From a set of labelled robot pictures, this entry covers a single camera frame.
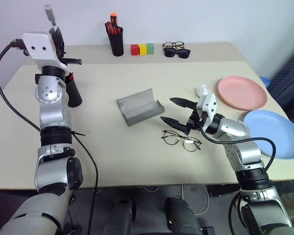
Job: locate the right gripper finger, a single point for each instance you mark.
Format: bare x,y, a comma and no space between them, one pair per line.
183,102
176,123

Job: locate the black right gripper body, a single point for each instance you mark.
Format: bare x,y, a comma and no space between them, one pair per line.
196,121

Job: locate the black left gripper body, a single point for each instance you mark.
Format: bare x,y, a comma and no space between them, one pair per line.
61,54

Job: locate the grey white marker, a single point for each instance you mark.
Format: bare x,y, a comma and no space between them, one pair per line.
50,16

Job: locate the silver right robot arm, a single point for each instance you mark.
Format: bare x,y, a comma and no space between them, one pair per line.
235,127

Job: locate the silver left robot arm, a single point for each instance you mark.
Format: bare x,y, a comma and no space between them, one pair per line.
49,94

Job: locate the thin tortoiseshell glasses with tag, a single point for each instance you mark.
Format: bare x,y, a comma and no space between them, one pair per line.
189,141

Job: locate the grey open glasses case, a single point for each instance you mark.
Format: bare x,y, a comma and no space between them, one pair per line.
139,110

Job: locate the black tool holder cup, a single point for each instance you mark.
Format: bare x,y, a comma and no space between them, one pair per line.
117,45

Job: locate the brown framed clear glasses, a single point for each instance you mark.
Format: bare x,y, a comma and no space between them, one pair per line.
169,45

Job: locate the red marker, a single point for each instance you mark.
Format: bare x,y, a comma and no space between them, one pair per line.
70,77

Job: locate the crumpled white tissue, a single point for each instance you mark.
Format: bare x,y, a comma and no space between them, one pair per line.
201,90

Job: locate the black sunglasses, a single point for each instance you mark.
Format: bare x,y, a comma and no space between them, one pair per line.
183,53

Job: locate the pink plate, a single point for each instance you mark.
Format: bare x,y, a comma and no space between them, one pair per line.
242,91

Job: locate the orange black screwdriver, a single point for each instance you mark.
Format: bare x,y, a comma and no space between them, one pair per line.
113,19

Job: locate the red cube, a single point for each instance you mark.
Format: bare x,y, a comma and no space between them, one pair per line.
134,50

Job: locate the green cube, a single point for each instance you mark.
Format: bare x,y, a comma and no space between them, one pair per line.
150,48

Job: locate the yellow cube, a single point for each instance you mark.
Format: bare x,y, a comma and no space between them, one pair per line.
143,49

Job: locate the blue round lid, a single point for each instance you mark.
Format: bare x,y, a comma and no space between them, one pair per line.
265,80

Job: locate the blue plate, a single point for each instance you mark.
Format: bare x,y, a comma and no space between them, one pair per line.
276,132

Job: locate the dark rounded shape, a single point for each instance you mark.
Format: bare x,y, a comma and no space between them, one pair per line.
181,215
123,215

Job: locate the dark padded chair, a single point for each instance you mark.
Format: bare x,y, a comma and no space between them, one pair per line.
289,83

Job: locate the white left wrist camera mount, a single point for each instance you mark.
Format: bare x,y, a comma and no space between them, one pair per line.
39,45

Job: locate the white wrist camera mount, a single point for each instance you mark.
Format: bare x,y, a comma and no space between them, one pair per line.
39,45
209,102

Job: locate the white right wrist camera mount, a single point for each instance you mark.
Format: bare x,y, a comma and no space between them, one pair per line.
209,102

